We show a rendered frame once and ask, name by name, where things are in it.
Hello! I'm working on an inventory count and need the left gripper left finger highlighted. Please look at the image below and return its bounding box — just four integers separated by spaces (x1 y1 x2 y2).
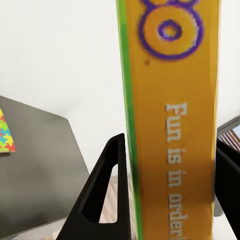
56 133 132 240

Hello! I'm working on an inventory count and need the jigsaw puzzle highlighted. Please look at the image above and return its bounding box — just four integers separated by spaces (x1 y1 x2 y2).
0 109 16 153

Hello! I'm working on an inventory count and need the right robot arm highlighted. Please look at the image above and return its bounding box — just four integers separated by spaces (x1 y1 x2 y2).
213 196 224 217

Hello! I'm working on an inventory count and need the board game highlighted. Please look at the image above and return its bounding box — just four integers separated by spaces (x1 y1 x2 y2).
115 0 222 240

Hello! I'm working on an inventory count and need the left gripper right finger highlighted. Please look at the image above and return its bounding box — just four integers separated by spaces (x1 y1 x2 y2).
215 139 240 240

